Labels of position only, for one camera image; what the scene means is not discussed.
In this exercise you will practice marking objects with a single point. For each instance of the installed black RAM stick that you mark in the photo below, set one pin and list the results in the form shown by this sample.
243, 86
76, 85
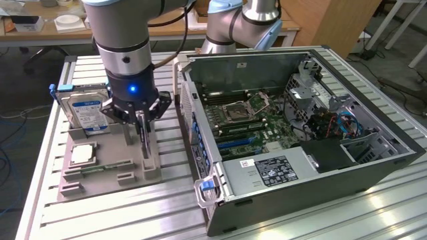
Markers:
243, 128

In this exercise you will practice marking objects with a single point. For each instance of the black graphics card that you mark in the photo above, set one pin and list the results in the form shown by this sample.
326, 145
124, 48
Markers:
144, 140

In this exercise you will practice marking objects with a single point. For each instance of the silver disk bay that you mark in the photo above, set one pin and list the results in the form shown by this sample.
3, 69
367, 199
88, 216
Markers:
302, 96

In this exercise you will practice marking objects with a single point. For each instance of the cardboard box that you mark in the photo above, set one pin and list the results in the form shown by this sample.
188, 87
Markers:
202, 11

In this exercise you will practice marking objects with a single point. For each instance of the wooden cabinet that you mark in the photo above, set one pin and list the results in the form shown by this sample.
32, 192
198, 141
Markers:
334, 25

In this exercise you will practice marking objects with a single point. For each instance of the white table frame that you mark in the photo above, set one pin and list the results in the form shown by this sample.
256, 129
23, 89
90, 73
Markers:
384, 25

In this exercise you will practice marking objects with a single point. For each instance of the white foam sheet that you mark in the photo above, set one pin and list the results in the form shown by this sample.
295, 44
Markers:
198, 25

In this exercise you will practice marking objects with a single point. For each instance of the grey power supply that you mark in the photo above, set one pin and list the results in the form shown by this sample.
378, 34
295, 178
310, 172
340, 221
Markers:
240, 180

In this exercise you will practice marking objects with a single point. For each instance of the white round holder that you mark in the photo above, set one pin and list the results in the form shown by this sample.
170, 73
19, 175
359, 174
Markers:
68, 25

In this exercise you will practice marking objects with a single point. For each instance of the grey parts rack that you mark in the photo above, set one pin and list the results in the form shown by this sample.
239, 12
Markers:
110, 182

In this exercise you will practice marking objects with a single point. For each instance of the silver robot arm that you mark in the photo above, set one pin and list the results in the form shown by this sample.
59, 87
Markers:
123, 30

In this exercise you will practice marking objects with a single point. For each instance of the green motherboard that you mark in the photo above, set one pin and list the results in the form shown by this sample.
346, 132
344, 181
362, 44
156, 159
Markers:
276, 130

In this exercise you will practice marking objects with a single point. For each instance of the CPU socket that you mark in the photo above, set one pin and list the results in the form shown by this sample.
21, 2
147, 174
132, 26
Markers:
238, 112

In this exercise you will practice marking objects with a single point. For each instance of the black office chair base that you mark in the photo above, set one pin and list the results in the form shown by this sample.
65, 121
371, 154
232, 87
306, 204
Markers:
33, 60

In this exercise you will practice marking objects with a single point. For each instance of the green RAM stick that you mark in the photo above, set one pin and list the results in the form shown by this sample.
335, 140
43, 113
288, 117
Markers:
100, 168

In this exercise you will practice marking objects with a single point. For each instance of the white box with black lid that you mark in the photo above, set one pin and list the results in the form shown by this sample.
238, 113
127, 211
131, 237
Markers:
28, 26

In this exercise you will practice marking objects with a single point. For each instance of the blue expansion slot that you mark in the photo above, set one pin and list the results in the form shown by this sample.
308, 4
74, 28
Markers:
234, 143

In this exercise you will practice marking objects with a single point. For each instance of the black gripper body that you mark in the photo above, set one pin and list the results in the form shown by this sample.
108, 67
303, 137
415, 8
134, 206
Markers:
134, 82

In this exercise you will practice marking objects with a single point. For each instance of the hard disk with blue caddy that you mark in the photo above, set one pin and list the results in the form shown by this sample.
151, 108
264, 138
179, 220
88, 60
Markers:
84, 112

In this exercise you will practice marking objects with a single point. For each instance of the grey cup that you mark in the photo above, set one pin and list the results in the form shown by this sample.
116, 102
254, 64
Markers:
48, 3

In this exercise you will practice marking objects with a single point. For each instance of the silver CPU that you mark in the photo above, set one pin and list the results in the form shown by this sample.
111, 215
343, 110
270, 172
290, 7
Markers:
82, 153

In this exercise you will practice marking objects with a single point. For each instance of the blue case latch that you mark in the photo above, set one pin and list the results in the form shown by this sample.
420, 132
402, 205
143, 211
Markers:
206, 186

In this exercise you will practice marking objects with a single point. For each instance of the black open PC case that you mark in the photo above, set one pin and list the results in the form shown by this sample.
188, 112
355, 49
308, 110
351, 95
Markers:
300, 205

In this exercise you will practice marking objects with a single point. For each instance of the black power adapter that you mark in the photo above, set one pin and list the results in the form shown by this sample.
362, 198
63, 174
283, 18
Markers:
367, 55

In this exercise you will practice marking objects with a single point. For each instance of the open socket cover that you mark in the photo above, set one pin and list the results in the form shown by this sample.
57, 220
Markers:
258, 102

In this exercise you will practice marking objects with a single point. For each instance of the wooden desk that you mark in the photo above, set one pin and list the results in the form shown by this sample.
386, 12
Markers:
33, 36

